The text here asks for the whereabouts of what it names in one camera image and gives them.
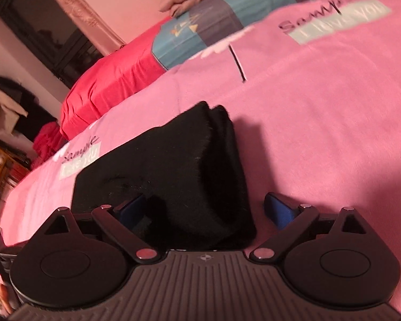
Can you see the red bed cover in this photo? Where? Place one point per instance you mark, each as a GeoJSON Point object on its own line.
{"type": "Point", "coordinates": [110, 81]}

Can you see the black pants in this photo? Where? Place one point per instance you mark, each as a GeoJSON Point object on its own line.
{"type": "Point", "coordinates": [191, 175]}

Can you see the red folded cloth pile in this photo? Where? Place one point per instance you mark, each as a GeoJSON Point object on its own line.
{"type": "Point", "coordinates": [48, 141]}

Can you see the pink curtain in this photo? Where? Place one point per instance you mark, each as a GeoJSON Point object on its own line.
{"type": "Point", "coordinates": [91, 25]}

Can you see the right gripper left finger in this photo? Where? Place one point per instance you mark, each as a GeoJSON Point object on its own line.
{"type": "Point", "coordinates": [130, 212]}

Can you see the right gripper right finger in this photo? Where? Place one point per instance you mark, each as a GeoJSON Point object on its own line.
{"type": "Point", "coordinates": [280, 209]}

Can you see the wooden shelf unit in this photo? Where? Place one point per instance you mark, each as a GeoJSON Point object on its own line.
{"type": "Point", "coordinates": [14, 166]}

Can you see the pink printed bed sheet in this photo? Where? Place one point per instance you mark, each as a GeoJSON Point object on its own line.
{"type": "Point", "coordinates": [314, 92]}

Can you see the hanging clothes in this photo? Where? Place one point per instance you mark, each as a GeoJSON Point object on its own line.
{"type": "Point", "coordinates": [20, 110]}

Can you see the teal grey striped pillow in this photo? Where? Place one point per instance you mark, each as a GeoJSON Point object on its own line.
{"type": "Point", "coordinates": [205, 24]}

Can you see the dark window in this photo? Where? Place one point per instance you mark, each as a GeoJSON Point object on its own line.
{"type": "Point", "coordinates": [50, 34]}

